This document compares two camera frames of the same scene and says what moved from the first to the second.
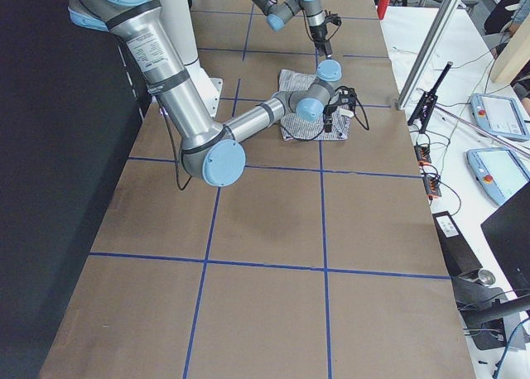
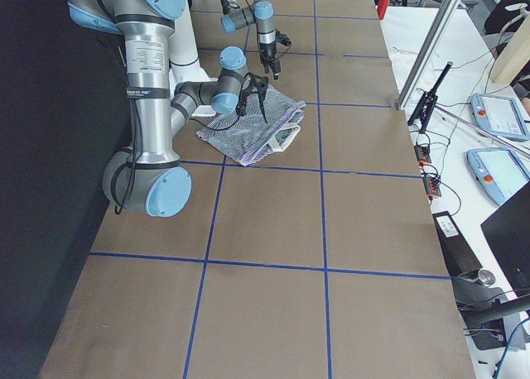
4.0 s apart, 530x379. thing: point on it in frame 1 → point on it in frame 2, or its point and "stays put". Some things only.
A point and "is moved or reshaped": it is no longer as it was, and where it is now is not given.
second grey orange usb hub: (432, 186) stays put
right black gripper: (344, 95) → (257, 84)
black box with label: (459, 256) stays put
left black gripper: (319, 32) → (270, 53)
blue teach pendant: (500, 115) stays put
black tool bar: (424, 107) stays put
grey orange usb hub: (422, 154) stays put
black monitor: (508, 232) stays put
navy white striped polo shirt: (295, 129) is moved or reshaped
